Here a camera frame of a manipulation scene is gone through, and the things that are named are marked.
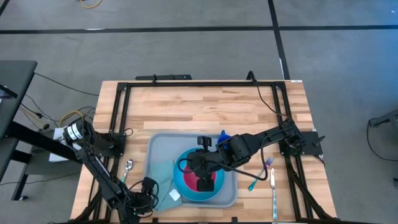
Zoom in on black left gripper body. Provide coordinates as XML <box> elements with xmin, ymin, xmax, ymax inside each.
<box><xmin>126</xmin><ymin>186</ymin><xmax>160</xmax><ymax>218</ymax></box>

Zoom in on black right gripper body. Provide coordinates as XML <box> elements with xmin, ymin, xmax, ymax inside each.
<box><xmin>185</xmin><ymin>135</ymin><xmax>220</xmax><ymax>180</ymax></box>

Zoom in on magenta plastic bowl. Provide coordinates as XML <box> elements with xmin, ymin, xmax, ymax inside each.
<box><xmin>182</xmin><ymin>164</ymin><xmax>218</xmax><ymax>193</ymax></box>

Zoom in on blue plastic cup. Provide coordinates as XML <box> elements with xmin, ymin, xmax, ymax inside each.
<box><xmin>216</xmin><ymin>129</ymin><xmax>233</xmax><ymax>152</ymax></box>

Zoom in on teal cloth napkin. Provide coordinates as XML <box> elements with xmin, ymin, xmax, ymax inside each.
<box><xmin>148</xmin><ymin>158</ymin><xmax>183</xmax><ymax>212</ymax></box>

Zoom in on cyan plastic plate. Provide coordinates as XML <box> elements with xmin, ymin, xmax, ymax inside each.
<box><xmin>172</xmin><ymin>146</ymin><xmax>226</xmax><ymax>202</ymax></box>

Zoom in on spoon with teal handle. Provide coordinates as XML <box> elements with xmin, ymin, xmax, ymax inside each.
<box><xmin>119</xmin><ymin>159</ymin><xmax>134</xmax><ymax>184</ymax></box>

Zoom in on grey plastic tray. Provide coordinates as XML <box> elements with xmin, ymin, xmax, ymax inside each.
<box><xmin>142</xmin><ymin>132</ymin><xmax>239</xmax><ymax>208</ymax></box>

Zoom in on purple fork with teal handle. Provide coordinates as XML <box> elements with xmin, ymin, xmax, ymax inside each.
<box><xmin>248</xmin><ymin>156</ymin><xmax>274</xmax><ymax>192</ymax></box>

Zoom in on black mounting bar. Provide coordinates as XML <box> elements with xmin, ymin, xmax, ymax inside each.
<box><xmin>135</xmin><ymin>74</ymin><xmax>193</xmax><ymax>81</ymax></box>

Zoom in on white printed box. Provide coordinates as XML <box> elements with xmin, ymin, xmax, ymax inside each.
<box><xmin>49</xmin><ymin>126</ymin><xmax>83</xmax><ymax>163</ymax></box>

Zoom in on dark grey desk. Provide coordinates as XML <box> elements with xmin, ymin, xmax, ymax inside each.
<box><xmin>0</xmin><ymin>60</ymin><xmax>84</xmax><ymax>202</ymax></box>

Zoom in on grey metal stand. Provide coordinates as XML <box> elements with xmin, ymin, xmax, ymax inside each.
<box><xmin>368</xmin><ymin>108</ymin><xmax>398</xmax><ymax>128</ymax></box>

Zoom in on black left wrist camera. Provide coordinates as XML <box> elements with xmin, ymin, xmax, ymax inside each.
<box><xmin>141</xmin><ymin>176</ymin><xmax>156</xmax><ymax>189</ymax></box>

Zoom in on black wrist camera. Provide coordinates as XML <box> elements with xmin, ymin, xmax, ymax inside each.
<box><xmin>197</xmin><ymin>178</ymin><xmax>216</xmax><ymax>193</ymax></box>
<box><xmin>141</xmin><ymin>176</ymin><xmax>156</xmax><ymax>189</ymax></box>

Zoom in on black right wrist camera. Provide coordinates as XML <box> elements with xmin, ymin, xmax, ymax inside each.
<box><xmin>197</xmin><ymin>178</ymin><xmax>216</xmax><ymax>193</ymax></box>

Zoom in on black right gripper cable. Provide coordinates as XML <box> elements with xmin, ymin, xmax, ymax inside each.
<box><xmin>175</xmin><ymin>136</ymin><xmax>270</xmax><ymax>182</ymax></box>

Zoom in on knife with patterned teal handle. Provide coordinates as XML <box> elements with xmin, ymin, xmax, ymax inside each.
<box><xmin>269</xmin><ymin>167</ymin><xmax>279</xmax><ymax>221</ymax></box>

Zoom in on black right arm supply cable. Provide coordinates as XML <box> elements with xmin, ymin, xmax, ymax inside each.
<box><xmin>254</xmin><ymin>80</ymin><xmax>292</xmax><ymax>119</ymax></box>

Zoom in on thin yellow cable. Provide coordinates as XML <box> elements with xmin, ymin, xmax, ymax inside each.
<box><xmin>58</xmin><ymin>110</ymin><xmax>84</xmax><ymax>128</ymax></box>

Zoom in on thin black desk cable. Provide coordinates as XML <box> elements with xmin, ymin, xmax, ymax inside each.
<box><xmin>33</xmin><ymin>72</ymin><xmax>100</xmax><ymax>97</ymax></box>

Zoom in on black stand cable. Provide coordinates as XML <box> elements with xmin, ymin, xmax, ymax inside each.
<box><xmin>366</xmin><ymin>120</ymin><xmax>398</xmax><ymax>162</ymax></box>

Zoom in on yellow extension cord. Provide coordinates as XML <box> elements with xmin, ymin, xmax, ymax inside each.
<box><xmin>79</xmin><ymin>0</ymin><xmax>104</xmax><ymax>9</ymax></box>

